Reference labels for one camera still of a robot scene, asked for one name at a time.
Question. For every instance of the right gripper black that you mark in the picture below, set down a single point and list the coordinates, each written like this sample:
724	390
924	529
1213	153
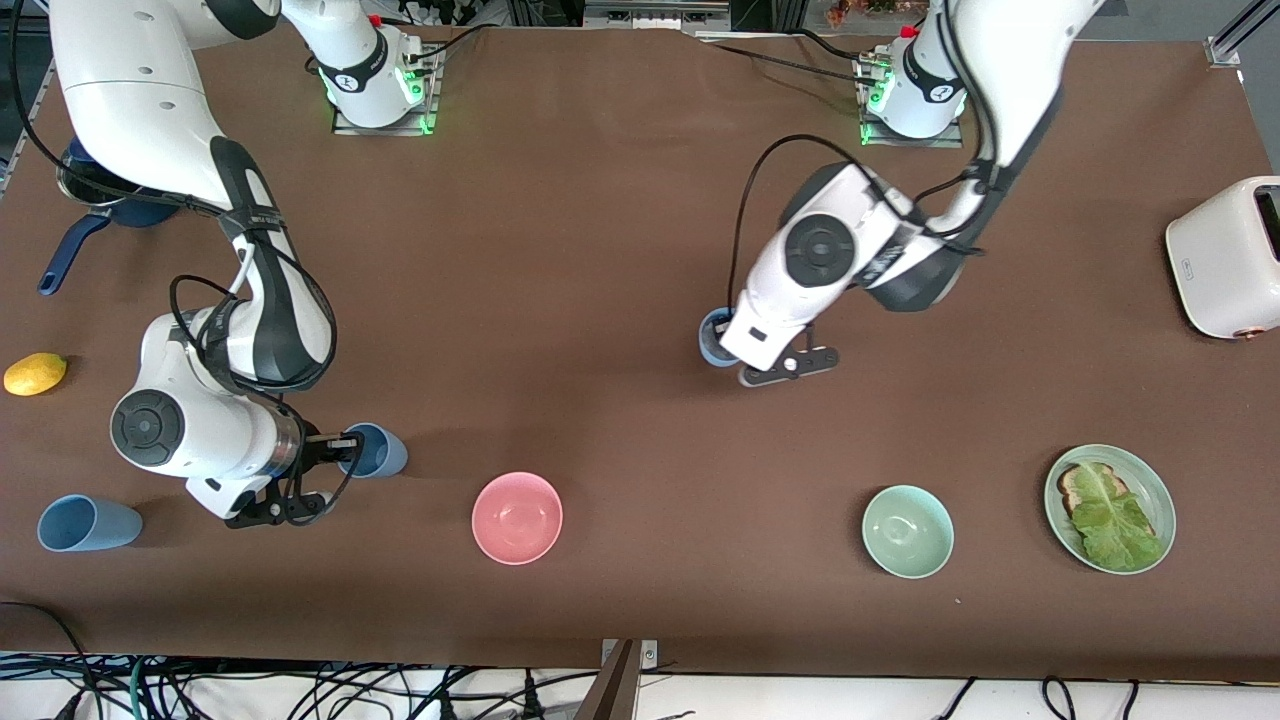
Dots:
317	451

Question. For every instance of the blue plastic cup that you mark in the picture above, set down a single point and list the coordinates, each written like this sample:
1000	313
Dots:
390	452
110	525

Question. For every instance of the blue cup holding paper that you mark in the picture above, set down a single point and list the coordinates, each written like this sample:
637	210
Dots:
708	345

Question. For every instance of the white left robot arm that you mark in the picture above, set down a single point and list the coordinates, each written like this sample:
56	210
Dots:
860	215

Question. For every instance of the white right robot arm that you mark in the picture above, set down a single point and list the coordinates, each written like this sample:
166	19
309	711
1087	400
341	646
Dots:
150	120

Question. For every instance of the pink bowl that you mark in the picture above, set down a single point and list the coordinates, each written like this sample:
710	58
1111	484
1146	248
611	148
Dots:
517	518

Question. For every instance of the yellow lemon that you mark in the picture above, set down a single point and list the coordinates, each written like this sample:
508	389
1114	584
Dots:
35	374

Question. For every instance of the dark blue saucepan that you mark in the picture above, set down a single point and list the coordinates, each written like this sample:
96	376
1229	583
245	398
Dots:
70	250

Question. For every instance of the glass lid with blue knob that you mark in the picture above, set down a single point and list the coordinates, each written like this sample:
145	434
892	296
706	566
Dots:
78	190

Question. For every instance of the mint green bowl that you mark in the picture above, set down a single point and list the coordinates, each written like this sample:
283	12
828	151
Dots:
907	532

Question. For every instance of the brown bread slice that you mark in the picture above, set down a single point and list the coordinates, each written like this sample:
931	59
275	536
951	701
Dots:
1072	490

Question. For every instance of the green lettuce leaf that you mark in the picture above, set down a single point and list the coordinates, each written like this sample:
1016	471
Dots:
1115	530

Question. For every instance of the mint green plate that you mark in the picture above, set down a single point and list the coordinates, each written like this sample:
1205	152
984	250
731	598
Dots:
1160	500

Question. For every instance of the white toaster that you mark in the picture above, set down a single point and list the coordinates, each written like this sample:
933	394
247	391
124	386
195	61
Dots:
1220	260

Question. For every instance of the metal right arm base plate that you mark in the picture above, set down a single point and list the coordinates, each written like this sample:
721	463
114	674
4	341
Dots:
345	125

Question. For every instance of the small metal table bracket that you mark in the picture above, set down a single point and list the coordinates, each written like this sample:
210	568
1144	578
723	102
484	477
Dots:
650	652

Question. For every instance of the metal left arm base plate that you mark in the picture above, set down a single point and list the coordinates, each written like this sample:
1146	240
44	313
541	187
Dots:
950	140

